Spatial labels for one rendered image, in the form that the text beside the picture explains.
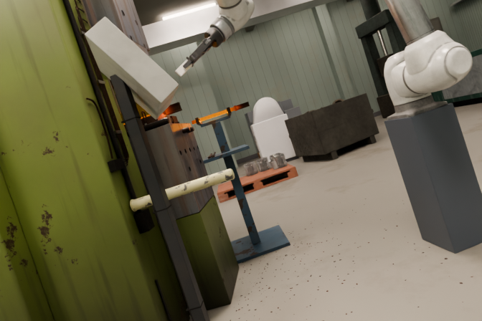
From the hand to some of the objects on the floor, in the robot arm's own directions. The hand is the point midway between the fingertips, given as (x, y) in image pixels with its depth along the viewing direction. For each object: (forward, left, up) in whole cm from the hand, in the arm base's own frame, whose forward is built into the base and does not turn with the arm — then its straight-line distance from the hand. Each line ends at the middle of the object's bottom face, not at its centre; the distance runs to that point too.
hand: (183, 68), depth 122 cm
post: (+22, +14, -107) cm, 110 cm away
